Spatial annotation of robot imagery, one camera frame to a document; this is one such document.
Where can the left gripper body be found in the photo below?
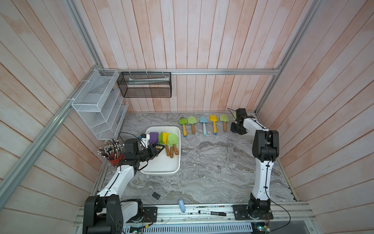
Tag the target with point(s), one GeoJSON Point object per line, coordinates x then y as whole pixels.
{"type": "Point", "coordinates": [143, 154]}

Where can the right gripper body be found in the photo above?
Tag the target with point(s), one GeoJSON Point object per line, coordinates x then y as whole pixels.
{"type": "Point", "coordinates": [234, 128]}

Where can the light green shovel wooden handle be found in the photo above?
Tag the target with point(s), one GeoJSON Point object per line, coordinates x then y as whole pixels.
{"type": "Point", "coordinates": [224, 119]}

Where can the light blue shovel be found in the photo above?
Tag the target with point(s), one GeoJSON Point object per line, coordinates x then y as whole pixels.
{"type": "Point", "coordinates": [204, 121]}

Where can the olive green pointed shovel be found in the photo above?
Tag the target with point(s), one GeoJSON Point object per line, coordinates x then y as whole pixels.
{"type": "Point", "coordinates": [192, 121]}

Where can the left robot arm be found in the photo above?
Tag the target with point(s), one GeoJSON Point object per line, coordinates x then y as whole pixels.
{"type": "Point", "coordinates": [105, 213]}

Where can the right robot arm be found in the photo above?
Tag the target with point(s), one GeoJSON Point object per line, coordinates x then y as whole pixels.
{"type": "Point", "coordinates": [265, 150]}

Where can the purple shovel square blade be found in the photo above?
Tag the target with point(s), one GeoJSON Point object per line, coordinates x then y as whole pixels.
{"type": "Point", "coordinates": [153, 138]}

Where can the white plastic storage box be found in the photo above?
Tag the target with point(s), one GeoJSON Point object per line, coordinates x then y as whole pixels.
{"type": "Point", "coordinates": [163, 165]}

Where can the light green shovel wide blade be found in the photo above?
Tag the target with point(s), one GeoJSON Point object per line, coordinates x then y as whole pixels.
{"type": "Point", "coordinates": [172, 143]}

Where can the red cup of pencils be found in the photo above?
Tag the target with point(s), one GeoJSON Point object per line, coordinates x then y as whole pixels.
{"type": "Point", "coordinates": [113, 151]}

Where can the small black square piece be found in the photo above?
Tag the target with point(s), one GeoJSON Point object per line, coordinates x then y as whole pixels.
{"type": "Point", "coordinates": [156, 195]}

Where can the light blue small cylinder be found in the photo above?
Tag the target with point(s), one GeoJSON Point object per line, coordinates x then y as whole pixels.
{"type": "Point", "coordinates": [182, 206]}

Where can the black marker pen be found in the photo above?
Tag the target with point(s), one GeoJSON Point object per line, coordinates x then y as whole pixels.
{"type": "Point", "coordinates": [212, 213]}

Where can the green shovel yellow blue handle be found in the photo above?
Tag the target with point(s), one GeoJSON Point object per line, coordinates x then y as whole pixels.
{"type": "Point", "coordinates": [160, 138]}

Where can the white wire mesh shelf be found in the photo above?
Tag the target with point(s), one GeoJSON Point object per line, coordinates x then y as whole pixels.
{"type": "Point", "coordinates": [100, 104]}

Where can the black mesh wall basket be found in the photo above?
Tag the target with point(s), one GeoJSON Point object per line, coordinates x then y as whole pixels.
{"type": "Point", "coordinates": [145, 84]}

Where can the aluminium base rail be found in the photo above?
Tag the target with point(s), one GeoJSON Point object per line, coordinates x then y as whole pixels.
{"type": "Point", "coordinates": [282, 211]}

